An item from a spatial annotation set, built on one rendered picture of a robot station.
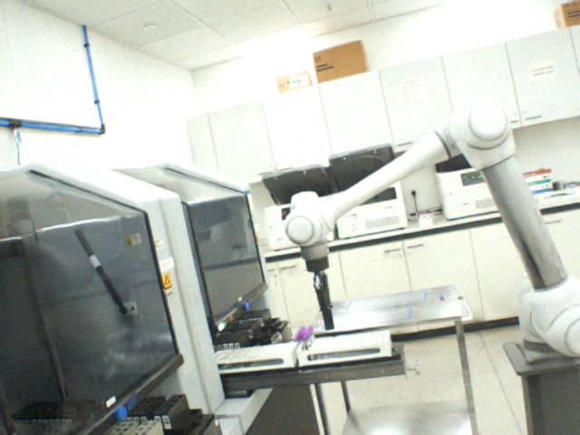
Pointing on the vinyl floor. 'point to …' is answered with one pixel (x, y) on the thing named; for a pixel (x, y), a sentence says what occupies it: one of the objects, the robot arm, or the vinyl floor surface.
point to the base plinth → (455, 330)
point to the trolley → (466, 410)
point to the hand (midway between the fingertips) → (328, 319)
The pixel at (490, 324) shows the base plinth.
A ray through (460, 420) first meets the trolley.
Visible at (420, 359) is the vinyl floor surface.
